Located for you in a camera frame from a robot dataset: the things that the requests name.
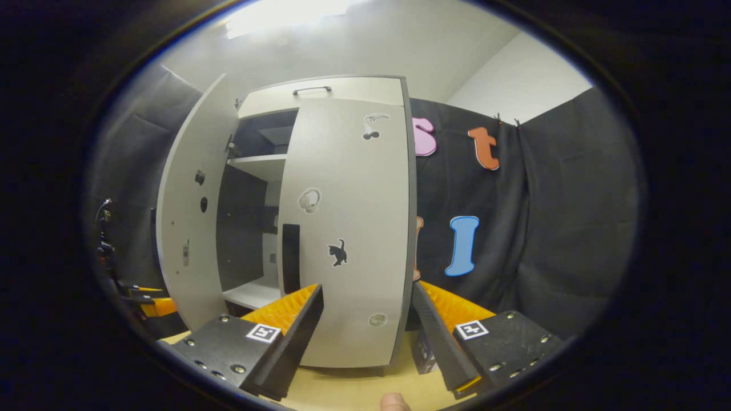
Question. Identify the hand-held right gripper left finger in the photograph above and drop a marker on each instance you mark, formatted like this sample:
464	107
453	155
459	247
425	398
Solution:
297	334

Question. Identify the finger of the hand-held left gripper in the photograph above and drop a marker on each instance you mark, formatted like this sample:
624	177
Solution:
145	289
157	306

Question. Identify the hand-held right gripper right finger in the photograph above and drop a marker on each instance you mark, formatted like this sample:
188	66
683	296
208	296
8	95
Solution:
437	337

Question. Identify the white cabinet door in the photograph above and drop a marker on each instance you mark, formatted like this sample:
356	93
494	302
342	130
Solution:
188	171
354	188

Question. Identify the white cabinet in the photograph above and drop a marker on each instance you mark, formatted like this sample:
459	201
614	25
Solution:
268	165

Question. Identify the white cabinet drawer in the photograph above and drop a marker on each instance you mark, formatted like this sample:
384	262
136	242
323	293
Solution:
354	90

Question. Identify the dark equipment stand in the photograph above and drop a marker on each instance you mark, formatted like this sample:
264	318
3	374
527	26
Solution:
105	245

